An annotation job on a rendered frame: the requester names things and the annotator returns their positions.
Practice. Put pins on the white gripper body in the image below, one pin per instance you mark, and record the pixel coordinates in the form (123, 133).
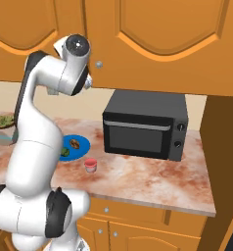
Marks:
(53, 91)

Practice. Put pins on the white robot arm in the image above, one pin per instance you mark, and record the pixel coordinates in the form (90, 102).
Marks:
(33, 163)

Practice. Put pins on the silver cabinet door knob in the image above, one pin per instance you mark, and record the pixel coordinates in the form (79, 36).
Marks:
(99, 64)

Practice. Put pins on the brown bread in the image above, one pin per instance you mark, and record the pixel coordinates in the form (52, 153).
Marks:
(75, 143)

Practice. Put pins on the green avocado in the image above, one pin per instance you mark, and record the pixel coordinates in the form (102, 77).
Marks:
(65, 151)

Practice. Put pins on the blue plate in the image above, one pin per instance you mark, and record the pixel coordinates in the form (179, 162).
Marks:
(82, 148)

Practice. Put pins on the pink jam jar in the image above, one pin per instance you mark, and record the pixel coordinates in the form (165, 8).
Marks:
(90, 165)

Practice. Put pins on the black microwave door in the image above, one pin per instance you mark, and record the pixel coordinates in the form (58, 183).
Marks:
(138, 137)

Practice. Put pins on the silver base cabinet knob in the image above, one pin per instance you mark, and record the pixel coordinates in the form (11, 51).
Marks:
(115, 234)
(100, 231)

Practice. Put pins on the orange base cabinet door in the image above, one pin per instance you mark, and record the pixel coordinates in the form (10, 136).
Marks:
(94, 235)
(154, 237)

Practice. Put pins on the tall orange cabinet side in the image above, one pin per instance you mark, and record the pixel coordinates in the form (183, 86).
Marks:
(221, 157)

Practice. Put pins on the black microwave oven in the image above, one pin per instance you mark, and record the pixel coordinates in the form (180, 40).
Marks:
(148, 108)

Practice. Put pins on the silver drawer knob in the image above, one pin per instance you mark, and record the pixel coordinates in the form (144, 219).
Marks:
(106, 209)

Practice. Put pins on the black microwave knob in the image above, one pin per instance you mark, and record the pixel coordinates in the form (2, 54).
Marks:
(178, 143)
(179, 127)

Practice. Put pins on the orange drawer front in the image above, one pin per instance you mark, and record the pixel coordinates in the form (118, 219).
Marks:
(131, 210)

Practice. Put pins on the orange wall cabinet door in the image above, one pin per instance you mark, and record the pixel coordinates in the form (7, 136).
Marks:
(167, 39)
(20, 26)

